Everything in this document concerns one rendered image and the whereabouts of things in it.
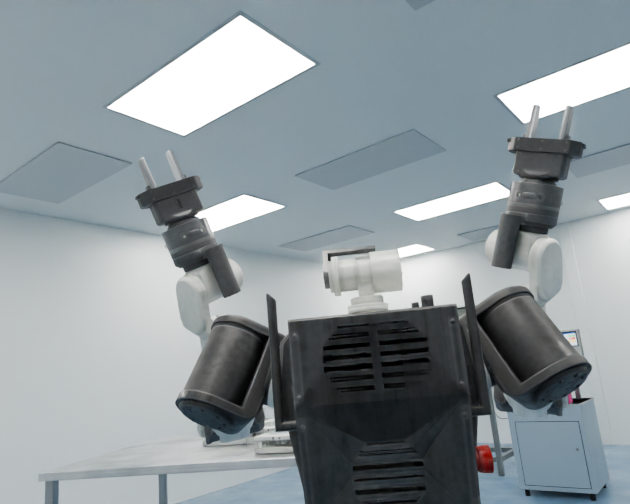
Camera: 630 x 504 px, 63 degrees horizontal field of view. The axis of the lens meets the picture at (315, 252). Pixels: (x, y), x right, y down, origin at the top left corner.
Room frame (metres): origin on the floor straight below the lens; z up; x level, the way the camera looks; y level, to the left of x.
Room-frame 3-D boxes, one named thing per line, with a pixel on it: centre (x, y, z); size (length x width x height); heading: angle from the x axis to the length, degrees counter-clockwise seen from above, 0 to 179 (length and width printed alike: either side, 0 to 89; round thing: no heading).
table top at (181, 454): (2.80, 0.46, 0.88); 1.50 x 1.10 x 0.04; 80
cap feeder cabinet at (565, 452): (4.91, -2.01, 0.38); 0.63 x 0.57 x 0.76; 53
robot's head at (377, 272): (0.81, -0.08, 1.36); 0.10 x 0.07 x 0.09; 86
